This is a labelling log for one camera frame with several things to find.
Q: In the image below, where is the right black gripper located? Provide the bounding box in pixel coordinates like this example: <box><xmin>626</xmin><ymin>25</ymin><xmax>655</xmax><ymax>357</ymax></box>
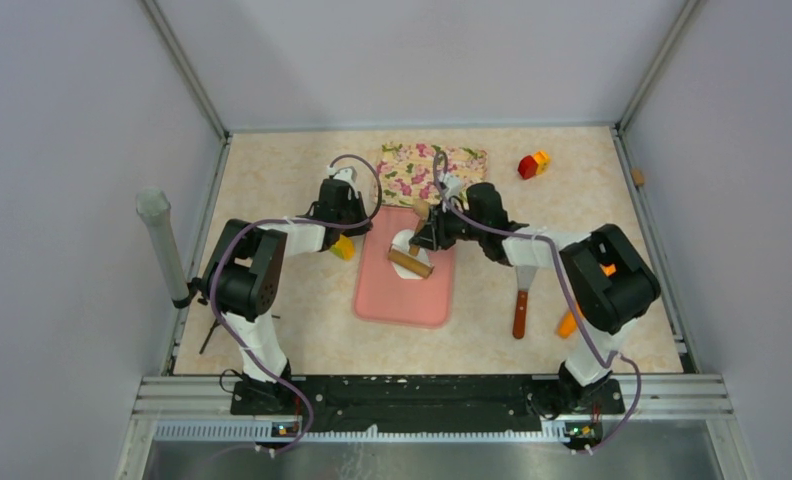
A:
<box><xmin>411</xmin><ymin>199</ymin><xmax>486</xmax><ymax>252</ymax></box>

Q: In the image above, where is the white dough ball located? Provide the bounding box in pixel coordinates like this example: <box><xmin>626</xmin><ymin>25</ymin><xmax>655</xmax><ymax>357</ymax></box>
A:
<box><xmin>387</xmin><ymin>229</ymin><xmax>434</xmax><ymax>280</ymax></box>

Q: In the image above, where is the wooden rolling pin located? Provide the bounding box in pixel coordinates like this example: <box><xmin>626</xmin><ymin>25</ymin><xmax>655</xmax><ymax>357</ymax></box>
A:
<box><xmin>387</xmin><ymin>199</ymin><xmax>434</xmax><ymax>280</ymax></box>

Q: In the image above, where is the pink plastic tray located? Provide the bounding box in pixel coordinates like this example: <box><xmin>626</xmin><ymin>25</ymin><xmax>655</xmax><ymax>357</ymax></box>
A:
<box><xmin>353</xmin><ymin>206</ymin><xmax>455</xmax><ymax>329</ymax></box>

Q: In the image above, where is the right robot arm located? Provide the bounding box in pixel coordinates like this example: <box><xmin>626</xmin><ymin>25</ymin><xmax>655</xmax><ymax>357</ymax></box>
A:
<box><xmin>409</xmin><ymin>182</ymin><xmax>662</xmax><ymax>413</ymax></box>

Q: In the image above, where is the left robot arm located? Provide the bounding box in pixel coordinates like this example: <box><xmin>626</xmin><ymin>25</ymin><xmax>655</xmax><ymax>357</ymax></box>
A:
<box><xmin>198</xmin><ymin>169</ymin><xmax>371</xmax><ymax>414</ymax></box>

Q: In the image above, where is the yellow multicolour toy block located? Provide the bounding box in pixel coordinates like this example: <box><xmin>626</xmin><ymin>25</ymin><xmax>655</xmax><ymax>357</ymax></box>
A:
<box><xmin>329</xmin><ymin>235</ymin><xmax>355</xmax><ymax>261</ymax></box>

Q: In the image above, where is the floral yellow tray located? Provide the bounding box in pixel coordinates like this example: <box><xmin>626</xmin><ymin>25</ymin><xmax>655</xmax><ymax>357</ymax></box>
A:
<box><xmin>376</xmin><ymin>142</ymin><xmax>489</xmax><ymax>206</ymax></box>

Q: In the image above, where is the red orange toy block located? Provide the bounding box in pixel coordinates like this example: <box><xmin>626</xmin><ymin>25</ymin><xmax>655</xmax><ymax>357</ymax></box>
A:
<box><xmin>517</xmin><ymin>150</ymin><xmax>551</xmax><ymax>180</ymax></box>

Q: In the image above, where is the small black tripod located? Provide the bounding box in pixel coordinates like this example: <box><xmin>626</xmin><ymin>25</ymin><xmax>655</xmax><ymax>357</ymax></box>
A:
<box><xmin>197</xmin><ymin>307</ymin><xmax>285</xmax><ymax>363</ymax></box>

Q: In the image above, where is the orange toy carrot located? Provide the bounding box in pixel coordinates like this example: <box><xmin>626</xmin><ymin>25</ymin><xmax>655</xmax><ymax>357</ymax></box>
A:
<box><xmin>556</xmin><ymin>264</ymin><xmax>616</xmax><ymax>339</ymax></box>

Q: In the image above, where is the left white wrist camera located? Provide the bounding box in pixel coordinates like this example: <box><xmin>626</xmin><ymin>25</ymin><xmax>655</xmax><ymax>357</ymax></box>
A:
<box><xmin>327</xmin><ymin>166</ymin><xmax>360</xmax><ymax>197</ymax></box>

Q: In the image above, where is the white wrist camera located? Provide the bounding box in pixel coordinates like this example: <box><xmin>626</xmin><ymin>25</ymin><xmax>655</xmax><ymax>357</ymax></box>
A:
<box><xmin>440</xmin><ymin>173</ymin><xmax>463</xmax><ymax>212</ymax></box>
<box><xmin>327</xmin><ymin>166</ymin><xmax>360</xmax><ymax>197</ymax></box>

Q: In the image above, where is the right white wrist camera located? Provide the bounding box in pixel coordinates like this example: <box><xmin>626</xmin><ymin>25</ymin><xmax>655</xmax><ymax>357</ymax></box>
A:
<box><xmin>440</xmin><ymin>173</ymin><xmax>463</xmax><ymax>212</ymax></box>

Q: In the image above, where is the metal scraper wooden handle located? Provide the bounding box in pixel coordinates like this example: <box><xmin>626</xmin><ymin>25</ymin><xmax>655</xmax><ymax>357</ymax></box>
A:
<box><xmin>512</xmin><ymin>266</ymin><xmax>537</xmax><ymax>340</ymax></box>

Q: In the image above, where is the grey cylinder post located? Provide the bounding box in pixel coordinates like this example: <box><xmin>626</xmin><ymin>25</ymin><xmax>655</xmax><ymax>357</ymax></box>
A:
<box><xmin>136</xmin><ymin>187</ymin><xmax>192</xmax><ymax>309</ymax></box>

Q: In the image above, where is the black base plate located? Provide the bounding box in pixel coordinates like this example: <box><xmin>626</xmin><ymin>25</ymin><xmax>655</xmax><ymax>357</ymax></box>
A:
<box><xmin>230</xmin><ymin>374</ymin><xmax>626</xmax><ymax>434</ymax></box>

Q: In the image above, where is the small wooden wall knob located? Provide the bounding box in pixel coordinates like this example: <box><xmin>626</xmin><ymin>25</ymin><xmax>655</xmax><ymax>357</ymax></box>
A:
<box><xmin>630</xmin><ymin>168</ymin><xmax>646</xmax><ymax>188</ymax></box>

